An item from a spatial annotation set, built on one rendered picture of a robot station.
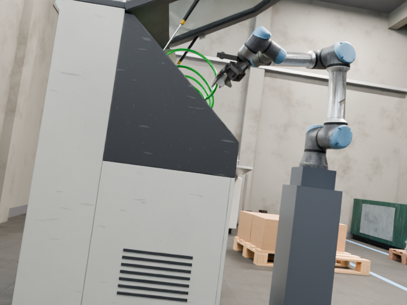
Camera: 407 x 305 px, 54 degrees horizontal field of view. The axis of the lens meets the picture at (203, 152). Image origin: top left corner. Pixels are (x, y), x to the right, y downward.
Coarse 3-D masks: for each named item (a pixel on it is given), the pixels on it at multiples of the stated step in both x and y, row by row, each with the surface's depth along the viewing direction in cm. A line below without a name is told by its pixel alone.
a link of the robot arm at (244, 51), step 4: (240, 48) 184; (244, 48) 182; (240, 52) 183; (244, 52) 182; (248, 52) 181; (252, 52) 188; (244, 56) 182; (248, 56) 182; (252, 56) 183; (248, 60) 185
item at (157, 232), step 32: (128, 192) 170; (160, 192) 171; (192, 192) 172; (224, 192) 173; (96, 224) 168; (128, 224) 169; (160, 224) 170; (192, 224) 171; (224, 224) 173; (96, 256) 167; (128, 256) 168; (160, 256) 169; (192, 256) 170; (224, 256) 172; (96, 288) 166; (128, 288) 167; (160, 288) 168; (192, 288) 170
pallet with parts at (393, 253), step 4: (392, 252) 569; (396, 252) 560; (400, 252) 553; (404, 252) 546; (392, 256) 569; (396, 256) 569; (400, 256) 570; (404, 256) 540; (400, 260) 569; (404, 260) 539
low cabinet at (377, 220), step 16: (368, 208) 753; (384, 208) 701; (400, 208) 655; (352, 224) 805; (368, 224) 745; (384, 224) 694; (400, 224) 649; (368, 240) 747; (384, 240) 688; (400, 240) 643
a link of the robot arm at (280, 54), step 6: (270, 42) 180; (270, 48) 181; (276, 48) 181; (282, 48) 184; (264, 54) 184; (270, 54) 182; (276, 54) 182; (282, 54) 183; (264, 60) 189; (270, 60) 186; (276, 60) 184; (282, 60) 184
